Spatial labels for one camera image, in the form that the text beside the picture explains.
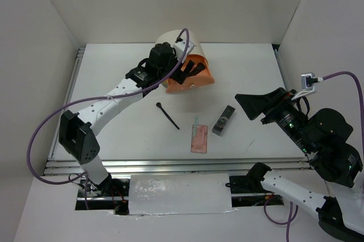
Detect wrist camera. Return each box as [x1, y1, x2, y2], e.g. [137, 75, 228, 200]
[301, 73, 318, 91]
[172, 39, 195, 59]

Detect teal makeup spatula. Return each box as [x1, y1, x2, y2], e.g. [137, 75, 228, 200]
[192, 116, 199, 137]

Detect cream oval drawer cabinet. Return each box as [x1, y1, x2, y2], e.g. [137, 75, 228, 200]
[156, 30, 206, 87]

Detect pink makeup packet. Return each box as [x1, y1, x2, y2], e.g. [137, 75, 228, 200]
[191, 125, 208, 154]

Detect black round-head makeup brush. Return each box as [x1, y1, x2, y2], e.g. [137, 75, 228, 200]
[156, 102, 180, 130]

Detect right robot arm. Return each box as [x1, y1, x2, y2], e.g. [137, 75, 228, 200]
[227, 87, 363, 241]

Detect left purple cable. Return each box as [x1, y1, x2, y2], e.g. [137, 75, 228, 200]
[27, 28, 190, 210]

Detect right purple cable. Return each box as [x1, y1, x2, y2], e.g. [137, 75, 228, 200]
[263, 70, 364, 242]

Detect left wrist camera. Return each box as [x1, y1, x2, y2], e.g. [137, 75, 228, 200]
[172, 39, 195, 59]

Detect purple cable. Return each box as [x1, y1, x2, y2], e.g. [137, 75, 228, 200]
[263, 70, 364, 242]
[27, 28, 190, 210]

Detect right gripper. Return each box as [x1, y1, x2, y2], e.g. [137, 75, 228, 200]
[232, 84, 314, 151]

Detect white foil-taped cover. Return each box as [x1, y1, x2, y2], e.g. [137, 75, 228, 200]
[129, 174, 234, 215]

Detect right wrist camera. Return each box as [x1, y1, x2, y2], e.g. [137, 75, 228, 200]
[301, 73, 318, 91]

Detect black cosmetic box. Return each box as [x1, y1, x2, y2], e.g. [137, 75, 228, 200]
[212, 105, 235, 136]

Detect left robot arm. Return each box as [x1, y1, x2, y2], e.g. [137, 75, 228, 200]
[59, 38, 195, 196]

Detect aluminium rail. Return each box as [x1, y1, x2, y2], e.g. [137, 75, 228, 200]
[44, 158, 317, 175]

